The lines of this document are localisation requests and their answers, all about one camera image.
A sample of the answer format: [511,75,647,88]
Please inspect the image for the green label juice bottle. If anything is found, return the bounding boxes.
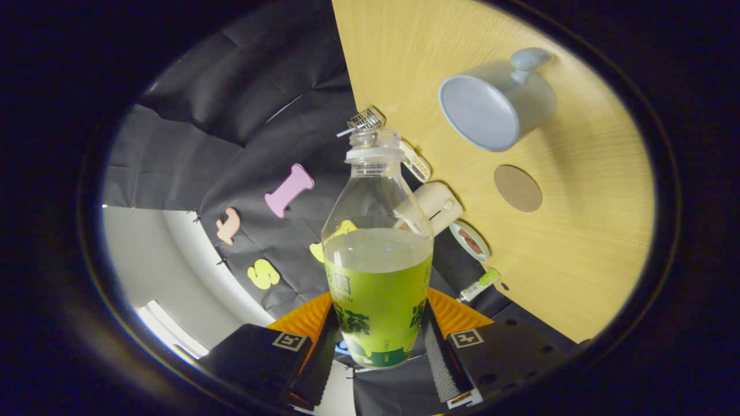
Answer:
[321,128,434,370]

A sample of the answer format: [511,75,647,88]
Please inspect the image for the pale green plate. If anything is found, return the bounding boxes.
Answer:
[449,221,491,263]

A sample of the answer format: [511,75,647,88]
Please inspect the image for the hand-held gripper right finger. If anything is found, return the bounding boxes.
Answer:
[422,287,570,411]

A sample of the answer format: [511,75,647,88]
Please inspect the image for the white divided snack tray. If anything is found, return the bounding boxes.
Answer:
[400,142,431,183]

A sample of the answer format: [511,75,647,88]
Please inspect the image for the pale grey cup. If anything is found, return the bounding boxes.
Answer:
[438,47,557,153]

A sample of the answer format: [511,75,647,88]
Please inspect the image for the brown round coaster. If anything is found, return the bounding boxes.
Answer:
[493,165,543,213]

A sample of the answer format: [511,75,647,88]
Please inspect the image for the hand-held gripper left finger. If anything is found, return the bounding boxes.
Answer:
[197,292,341,412]

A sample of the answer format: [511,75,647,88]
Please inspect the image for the white toaster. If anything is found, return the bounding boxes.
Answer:
[399,182,464,236]

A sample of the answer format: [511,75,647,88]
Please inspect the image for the wire mesh holder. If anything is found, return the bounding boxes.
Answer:
[347,106,387,131]

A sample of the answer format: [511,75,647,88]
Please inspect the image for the small white green bottle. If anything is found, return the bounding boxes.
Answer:
[458,268,502,302]

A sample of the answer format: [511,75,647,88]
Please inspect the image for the large ceiling light panel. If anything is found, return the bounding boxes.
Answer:
[137,299,209,359]

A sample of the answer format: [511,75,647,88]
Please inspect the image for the wooden table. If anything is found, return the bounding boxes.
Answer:
[331,0,657,344]

